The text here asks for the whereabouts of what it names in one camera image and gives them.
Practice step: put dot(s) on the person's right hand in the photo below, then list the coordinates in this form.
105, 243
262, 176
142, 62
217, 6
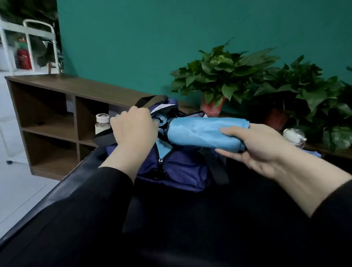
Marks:
258, 148

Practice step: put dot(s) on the person's left hand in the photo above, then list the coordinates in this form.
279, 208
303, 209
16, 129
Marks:
135, 132

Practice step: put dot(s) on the clear bottle silver cap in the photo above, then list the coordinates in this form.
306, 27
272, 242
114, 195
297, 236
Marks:
295, 136

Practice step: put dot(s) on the light blue vest black trim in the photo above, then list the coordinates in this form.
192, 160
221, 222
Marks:
206, 132

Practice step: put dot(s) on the purple cloth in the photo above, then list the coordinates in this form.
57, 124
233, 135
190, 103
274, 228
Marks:
313, 153

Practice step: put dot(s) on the navy blue bag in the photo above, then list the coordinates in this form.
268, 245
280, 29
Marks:
176, 170

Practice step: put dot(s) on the person's left forearm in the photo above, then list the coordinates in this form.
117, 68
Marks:
66, 220

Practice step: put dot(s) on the person's right forearm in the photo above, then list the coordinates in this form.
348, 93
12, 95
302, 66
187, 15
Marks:
324, 187

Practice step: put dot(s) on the small white-lidded jar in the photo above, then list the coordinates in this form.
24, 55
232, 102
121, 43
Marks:
102, 122

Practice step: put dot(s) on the green plant in red pot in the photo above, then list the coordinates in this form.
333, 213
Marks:
297, 91
223, 69

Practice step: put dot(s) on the wooden shelf cabinet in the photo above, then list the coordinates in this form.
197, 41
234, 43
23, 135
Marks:
49, 129

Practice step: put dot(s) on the black leather bench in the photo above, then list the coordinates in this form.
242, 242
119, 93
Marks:
60, 220

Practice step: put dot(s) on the red bottle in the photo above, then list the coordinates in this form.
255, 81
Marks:
23, 58

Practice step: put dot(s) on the white metal rack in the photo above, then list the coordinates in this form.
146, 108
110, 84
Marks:
38, 8

